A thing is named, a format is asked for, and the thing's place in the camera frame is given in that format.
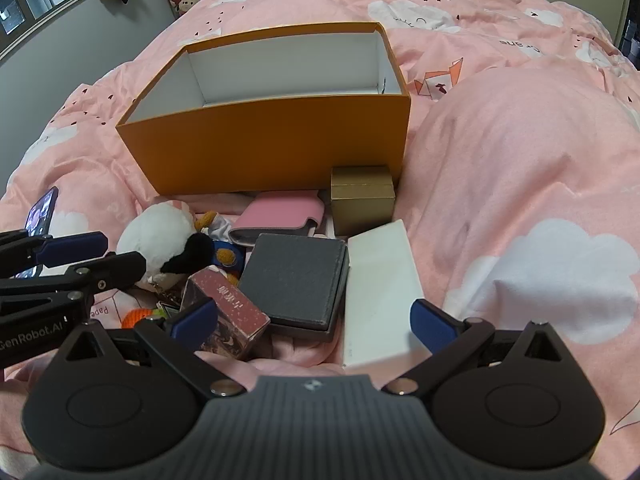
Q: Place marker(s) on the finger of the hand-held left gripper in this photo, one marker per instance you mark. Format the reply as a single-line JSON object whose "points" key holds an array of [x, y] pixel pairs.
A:
{"points": [[115, 266], [75, 248]]}

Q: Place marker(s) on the grey square box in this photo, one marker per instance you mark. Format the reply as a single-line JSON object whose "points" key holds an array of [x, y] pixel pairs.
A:
{"points": [[295, 280]]}

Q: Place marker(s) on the blue orange crochet toy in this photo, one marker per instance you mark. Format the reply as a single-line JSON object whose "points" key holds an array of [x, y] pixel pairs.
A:
{"points": [[227, 256]]}

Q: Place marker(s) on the pink cloud printed blanket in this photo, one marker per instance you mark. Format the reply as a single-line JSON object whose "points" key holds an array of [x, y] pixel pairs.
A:
{"points": [[500, 160]]}

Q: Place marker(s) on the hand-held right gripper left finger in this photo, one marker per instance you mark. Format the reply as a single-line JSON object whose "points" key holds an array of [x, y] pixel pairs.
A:
{"points": [[192, 321]]}

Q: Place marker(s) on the white box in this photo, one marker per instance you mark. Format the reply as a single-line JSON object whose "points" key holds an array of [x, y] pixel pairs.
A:
{"points": [[260, 145], [380, 290]]}

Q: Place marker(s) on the window with grey frame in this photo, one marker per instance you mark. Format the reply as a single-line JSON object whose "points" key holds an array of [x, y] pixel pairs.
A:
{"points": [[20, 10]]}

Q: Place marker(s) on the gold gift box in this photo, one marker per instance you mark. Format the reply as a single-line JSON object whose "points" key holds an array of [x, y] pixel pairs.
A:
{"points": [[362, 205]]}

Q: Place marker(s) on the white flat box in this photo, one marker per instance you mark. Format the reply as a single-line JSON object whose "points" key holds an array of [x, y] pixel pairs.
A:
{"points": [[380, 290]]}

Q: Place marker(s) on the smartphone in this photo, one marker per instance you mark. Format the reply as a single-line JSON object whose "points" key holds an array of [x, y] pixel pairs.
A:
{"points": [[42, 210]]}

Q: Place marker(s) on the pink leather case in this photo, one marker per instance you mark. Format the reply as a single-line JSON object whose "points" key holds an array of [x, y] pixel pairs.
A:
{"points": [[275, 216]]}

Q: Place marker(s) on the white black penguin plush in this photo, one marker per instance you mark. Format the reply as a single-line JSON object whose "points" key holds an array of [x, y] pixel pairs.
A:
{"points": [[155, 230]]}

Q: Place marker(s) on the photo card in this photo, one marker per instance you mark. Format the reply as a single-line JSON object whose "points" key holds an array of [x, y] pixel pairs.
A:
{"points": [[235, 310]]}

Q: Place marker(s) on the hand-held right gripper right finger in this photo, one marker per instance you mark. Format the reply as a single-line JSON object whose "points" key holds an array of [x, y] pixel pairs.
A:
{"points": [[431, 323]]}

